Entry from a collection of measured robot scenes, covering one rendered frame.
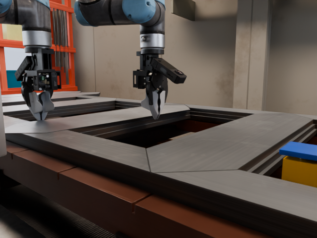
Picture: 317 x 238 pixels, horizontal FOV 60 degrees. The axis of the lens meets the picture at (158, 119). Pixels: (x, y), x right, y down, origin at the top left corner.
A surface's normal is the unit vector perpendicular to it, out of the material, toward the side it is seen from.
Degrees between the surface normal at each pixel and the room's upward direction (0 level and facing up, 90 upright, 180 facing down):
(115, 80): 90
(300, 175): 90
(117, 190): 0
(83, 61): 90
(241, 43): 90
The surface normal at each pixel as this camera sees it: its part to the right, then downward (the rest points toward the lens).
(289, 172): -0.63, 0.13
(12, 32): 0.86, 0.08
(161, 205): 0.00, -0.99
